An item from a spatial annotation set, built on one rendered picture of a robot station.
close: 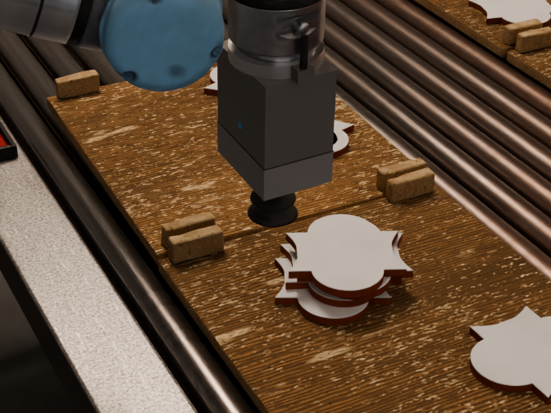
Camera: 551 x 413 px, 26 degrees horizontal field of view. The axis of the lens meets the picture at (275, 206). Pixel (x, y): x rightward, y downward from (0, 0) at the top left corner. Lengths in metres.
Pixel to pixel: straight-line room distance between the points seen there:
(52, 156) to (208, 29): 0.81
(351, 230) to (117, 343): 0.27
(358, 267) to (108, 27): 0.55
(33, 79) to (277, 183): 0.82
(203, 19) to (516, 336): 0.57
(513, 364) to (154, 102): 0.67
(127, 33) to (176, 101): 0.88
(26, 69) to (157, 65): 1.03
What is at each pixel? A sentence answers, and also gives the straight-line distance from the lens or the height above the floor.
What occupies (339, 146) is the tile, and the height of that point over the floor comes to 0.95.
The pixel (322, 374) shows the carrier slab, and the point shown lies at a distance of 1.12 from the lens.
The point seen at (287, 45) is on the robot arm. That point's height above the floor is 1.29.
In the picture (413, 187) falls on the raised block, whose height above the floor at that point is 0.95.
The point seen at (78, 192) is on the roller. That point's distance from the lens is 1.43.
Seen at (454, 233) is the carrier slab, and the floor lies 0.94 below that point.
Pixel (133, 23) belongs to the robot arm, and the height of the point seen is 1.38.
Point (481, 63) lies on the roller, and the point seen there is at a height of 0.91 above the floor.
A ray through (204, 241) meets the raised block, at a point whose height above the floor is 0.96.
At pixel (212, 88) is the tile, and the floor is 0.95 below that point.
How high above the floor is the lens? 1.66
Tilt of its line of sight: 32 degrees down
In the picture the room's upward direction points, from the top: straight up
